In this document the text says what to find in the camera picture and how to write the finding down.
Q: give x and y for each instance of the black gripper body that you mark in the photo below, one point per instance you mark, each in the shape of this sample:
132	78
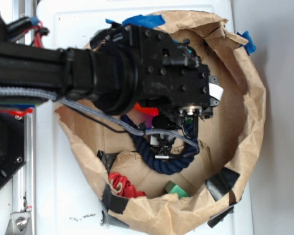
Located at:
151	69

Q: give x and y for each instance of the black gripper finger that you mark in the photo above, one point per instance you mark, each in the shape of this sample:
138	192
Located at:
163	122

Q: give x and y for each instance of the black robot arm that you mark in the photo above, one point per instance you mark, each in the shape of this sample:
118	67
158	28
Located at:
31	75

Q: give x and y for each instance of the blue tape strip top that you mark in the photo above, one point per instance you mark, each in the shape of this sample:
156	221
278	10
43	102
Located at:
147	21

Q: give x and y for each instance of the blue tape strip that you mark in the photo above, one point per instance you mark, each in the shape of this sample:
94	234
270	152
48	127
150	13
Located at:
147	21
250	47

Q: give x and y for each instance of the black tape piece inner left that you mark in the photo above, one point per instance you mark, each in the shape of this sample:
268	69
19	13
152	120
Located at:
107	159

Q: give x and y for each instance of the green wooden block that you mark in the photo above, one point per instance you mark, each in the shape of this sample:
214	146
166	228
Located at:
172	188

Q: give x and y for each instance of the red crumpled cloth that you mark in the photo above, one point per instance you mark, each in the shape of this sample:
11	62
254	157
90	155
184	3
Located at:
123	186

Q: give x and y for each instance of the brown paper bag bin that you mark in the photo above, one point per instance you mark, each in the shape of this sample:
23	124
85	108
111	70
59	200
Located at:
231	139

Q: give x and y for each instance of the black tape piece bottom right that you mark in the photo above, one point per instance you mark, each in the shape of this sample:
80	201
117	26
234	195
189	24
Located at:
221	183

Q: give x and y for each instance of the blue tape strip right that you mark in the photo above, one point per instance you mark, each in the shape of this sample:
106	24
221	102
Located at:
250	47

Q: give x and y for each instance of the black tape piece bottom left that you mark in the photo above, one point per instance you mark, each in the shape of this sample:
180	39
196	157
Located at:
113	202

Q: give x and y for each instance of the black tape piece lower right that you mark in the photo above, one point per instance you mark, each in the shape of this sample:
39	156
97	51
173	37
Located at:
216	219

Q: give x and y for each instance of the aluminium extrusion rail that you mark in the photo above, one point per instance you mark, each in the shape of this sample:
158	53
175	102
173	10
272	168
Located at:
24	180

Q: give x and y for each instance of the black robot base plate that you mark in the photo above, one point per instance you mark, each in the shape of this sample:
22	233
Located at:
12	147

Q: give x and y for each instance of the metal corner bracket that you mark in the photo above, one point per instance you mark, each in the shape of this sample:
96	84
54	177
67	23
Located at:
19	224

